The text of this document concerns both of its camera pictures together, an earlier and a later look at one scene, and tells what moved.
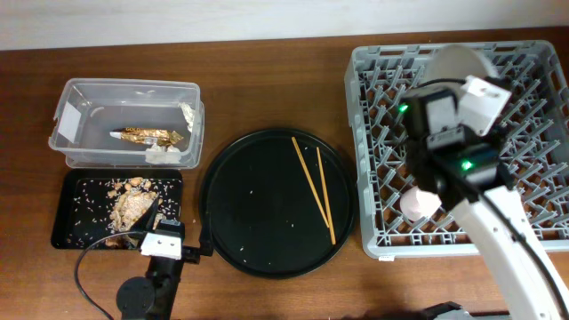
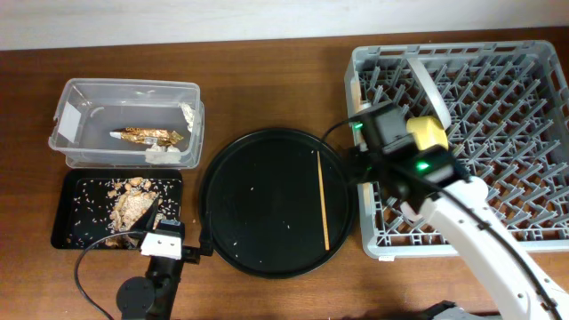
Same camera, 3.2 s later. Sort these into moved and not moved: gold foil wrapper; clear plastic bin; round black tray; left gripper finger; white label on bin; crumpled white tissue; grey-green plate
Moved: grey-green plate
Not moved: gold foil wrapper; clear plastic bin; left gripper finger; round black tray; white label on bin; crumpled white tissue
